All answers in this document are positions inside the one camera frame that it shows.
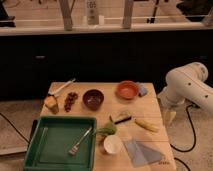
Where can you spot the blue grey sponge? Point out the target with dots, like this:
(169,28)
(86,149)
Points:
(142,90)

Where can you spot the yellow toy bread block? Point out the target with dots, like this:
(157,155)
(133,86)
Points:
(51,103)

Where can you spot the yellow toy corn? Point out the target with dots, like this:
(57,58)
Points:
(146,125)

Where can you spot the orange bowl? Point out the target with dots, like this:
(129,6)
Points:
(127,90)

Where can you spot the white cup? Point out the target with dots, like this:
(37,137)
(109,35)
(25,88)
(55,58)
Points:
(112,144)

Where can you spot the toy grape bunch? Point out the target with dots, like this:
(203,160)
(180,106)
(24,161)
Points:
(70,100)

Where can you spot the metal fork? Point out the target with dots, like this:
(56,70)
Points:
(76,146)

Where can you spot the grey blue towel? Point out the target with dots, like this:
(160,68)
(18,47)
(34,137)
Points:
(141,155)

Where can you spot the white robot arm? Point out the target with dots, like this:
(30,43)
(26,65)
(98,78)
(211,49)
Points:
(185,83)

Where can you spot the purple bowl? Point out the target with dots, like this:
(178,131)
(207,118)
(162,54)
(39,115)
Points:
(93,99)

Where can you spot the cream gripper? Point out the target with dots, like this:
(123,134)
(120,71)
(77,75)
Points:
(168,116)

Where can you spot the black handled brush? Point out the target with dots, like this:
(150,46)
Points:
(122,117)

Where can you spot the green toy broccoli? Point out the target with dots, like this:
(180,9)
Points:
(108,129)

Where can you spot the green plastic tray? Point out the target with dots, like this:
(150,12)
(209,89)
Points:
(53,137)

